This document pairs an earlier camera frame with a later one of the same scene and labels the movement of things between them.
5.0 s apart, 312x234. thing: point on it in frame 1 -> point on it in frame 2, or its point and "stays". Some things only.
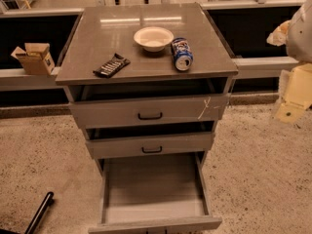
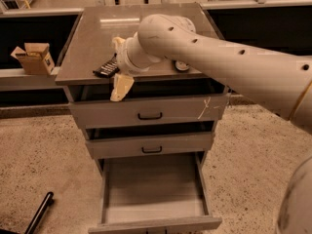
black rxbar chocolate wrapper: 113,66 stays
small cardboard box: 35,58 stays
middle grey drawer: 191,143 stays
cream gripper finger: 280,35 -> 132,59
